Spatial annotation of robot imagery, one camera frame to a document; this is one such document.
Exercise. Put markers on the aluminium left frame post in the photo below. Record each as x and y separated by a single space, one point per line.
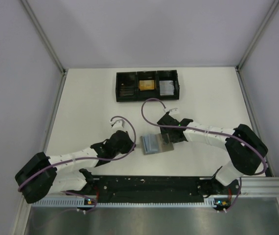
42 35

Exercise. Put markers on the aluminium front frame rail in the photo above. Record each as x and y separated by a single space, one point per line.
257 187

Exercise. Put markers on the grey card holder wallet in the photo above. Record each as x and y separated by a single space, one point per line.
152 144

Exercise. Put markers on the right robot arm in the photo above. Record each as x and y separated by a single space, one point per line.
245 149

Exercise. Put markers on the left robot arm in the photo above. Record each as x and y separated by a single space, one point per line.
70 173

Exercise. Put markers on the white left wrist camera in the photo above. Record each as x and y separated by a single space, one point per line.
118 124

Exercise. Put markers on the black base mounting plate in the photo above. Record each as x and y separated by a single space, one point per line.
155 189

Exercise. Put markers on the aluminium frame post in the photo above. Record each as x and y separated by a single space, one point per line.
259 33
42 35

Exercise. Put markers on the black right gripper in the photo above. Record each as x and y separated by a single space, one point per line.
168 132

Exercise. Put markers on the dark cards in bin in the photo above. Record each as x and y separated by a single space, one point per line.
126 90

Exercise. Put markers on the silver cards in bin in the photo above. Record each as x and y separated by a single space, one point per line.
166 87

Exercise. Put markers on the aluminium right frame post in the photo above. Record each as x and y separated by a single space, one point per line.
259 33

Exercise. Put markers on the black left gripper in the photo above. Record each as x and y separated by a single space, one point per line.
128 144

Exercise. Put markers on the gold cards in bin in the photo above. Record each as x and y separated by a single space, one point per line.
145 85

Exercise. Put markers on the grey slotted cable duct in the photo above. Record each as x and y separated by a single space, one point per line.
83 203

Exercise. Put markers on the black middle storage bin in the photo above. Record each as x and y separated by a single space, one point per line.
147 75

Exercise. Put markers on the black right storage bin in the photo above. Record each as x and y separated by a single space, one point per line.
169 75

